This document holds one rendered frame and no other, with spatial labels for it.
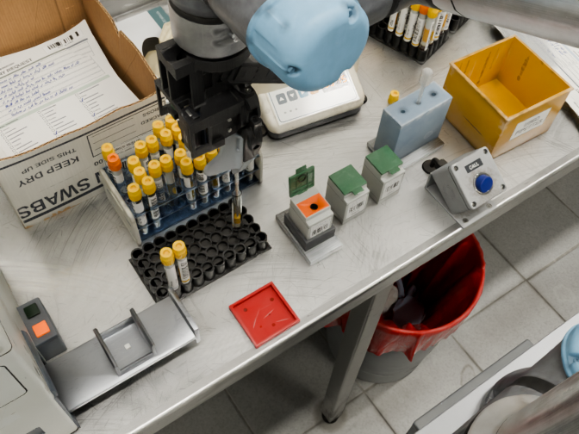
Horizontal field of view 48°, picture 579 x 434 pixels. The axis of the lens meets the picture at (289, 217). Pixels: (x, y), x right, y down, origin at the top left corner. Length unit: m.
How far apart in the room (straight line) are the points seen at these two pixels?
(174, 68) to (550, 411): 0.40
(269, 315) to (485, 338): 1.12
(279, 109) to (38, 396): 0.54
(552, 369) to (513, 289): 1.37
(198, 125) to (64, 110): 0.41
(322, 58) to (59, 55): 0.69
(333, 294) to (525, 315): 1.15
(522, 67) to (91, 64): 0.68
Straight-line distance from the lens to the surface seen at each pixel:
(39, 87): 1.06
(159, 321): 0.83
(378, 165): 0.93
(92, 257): 0.93
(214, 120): 0.65
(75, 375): 0.82
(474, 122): 1.05
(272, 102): 1.01
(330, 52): 0.46
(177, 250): 0.79
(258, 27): 0.46
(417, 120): 0.96
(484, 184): 0.95
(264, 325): 0.86
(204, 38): 0.58
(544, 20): 0.45
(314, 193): 0.88
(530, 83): 1.13
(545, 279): 2.06
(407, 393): 1.79
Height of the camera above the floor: 1.67
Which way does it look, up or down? 57 degrees down
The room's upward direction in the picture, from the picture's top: 5 degrees clockwise
